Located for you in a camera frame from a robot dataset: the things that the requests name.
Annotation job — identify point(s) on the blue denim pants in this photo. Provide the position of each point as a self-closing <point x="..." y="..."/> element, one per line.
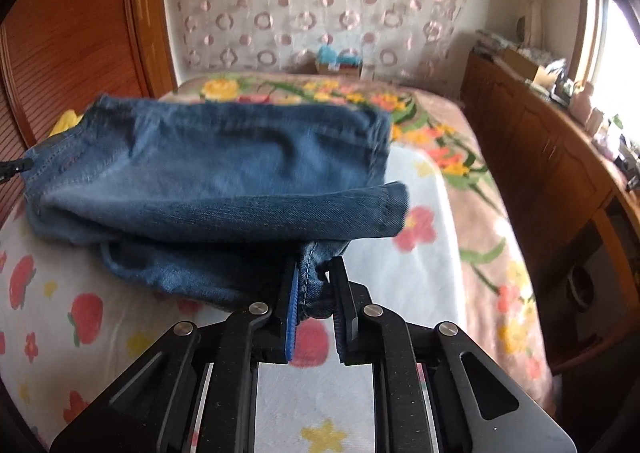
<point x="210" y="168"/>

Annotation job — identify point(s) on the white strawberry print blanket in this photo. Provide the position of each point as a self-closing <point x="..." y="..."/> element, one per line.
<point x="75" y="283"/>

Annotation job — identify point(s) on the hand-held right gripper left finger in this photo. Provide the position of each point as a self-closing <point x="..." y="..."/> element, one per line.
<point x="292" y="318"/>

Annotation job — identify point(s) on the window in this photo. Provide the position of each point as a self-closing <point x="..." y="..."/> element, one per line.
<point x="617" y="48"/>

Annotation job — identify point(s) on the cardboard box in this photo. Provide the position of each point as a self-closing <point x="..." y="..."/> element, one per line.
<point x="520" y="59"/>

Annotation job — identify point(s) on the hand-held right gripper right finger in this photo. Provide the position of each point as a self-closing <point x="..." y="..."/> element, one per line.
<point x="342" y="328"/>

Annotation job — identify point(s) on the box with blue plush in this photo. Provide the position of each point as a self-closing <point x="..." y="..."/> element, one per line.
<point x="340" y="61"/>

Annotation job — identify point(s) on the yellow plush toy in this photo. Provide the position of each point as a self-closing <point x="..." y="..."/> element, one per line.
<point x="65" y="123"/>

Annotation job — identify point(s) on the wooden slatted wardrobe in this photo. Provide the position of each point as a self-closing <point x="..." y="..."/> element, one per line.
<point x="70" y="43"/>

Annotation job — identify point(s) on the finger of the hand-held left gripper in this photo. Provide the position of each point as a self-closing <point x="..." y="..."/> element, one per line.
<point x="17" y="166"/>

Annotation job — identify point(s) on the clutter of small knick-knacks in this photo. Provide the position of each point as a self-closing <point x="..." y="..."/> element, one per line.
<point x="600" y="118"/>

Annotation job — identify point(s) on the beige floral blanket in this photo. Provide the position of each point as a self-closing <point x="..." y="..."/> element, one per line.
<point x="480" y="213"/>

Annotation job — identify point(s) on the wooden sideboard cabinet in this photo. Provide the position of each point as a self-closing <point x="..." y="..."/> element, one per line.
<point x="540" y="148"/>

